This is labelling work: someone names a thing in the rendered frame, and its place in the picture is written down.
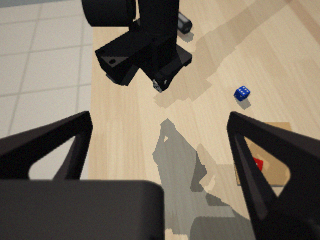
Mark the white die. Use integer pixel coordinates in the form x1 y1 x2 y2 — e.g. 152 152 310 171
153 79 162 93

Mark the red die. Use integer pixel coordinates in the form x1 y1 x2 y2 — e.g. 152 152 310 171
253 157 263 172

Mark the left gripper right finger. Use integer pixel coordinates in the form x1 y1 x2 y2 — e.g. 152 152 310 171
227 111 320 240

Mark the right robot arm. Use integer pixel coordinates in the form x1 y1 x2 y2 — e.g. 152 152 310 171
81 0 180 86

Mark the tan mat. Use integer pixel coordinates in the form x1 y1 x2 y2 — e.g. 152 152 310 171
244 122 292 185

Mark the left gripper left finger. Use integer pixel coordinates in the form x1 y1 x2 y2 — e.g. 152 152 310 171
0 111 93 180

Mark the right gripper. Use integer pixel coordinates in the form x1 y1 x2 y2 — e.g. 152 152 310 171
140 24 192 91

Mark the blue die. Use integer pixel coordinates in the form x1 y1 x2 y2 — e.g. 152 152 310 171
234 86 250 102

